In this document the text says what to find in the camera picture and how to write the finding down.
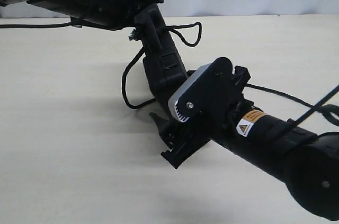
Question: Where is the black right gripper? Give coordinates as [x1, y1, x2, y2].
[149, 57, 251, 169]

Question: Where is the black braided rope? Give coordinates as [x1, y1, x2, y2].
[121, 21, 339, 127]

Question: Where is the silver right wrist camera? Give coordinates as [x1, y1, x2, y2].
[167, 64, 211, 123]

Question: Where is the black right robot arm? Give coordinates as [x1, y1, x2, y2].
[151, 57, 338, 221]

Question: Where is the black plastic carrying case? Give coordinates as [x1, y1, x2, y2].
[133, 3, 196, 116]

